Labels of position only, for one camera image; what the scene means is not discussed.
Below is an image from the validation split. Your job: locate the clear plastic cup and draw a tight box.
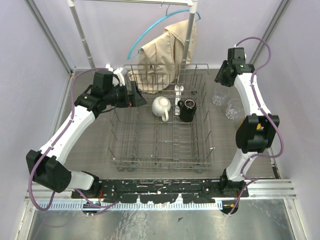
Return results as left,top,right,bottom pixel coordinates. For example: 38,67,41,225
225,98,244,120
212,85,230,106

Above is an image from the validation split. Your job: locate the cream speckled ceramic mug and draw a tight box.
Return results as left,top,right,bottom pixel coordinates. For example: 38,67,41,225
151,96,171,122

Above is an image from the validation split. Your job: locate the black mug cream inside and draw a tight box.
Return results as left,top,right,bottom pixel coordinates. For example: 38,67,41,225
177,99,197,123

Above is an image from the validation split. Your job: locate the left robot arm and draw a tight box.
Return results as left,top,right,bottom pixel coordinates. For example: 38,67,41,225
26,67,147,198

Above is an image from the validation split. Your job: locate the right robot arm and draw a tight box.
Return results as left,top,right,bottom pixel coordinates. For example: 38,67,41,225
215,47,280,197

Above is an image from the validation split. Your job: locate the white metal clothes rack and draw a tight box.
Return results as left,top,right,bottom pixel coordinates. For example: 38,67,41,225
66,0,200,116

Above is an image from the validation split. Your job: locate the teal clothes hanger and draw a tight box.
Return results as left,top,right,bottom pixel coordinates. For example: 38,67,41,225
126,9,193,60

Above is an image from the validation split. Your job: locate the beige cloth garment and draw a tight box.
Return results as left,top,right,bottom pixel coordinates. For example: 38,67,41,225
134,20,188,94

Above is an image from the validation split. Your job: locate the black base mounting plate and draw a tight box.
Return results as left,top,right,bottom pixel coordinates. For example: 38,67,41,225
85,178,245,204

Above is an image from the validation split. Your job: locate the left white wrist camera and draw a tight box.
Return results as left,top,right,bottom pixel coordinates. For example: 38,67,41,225
105,64,130,87

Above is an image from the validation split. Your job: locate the grey wire dish rack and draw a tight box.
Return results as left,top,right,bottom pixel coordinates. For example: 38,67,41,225
106,64,213,173

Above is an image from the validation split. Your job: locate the white slotted cable duct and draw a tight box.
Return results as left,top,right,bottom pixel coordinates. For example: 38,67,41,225
48,200,223,212

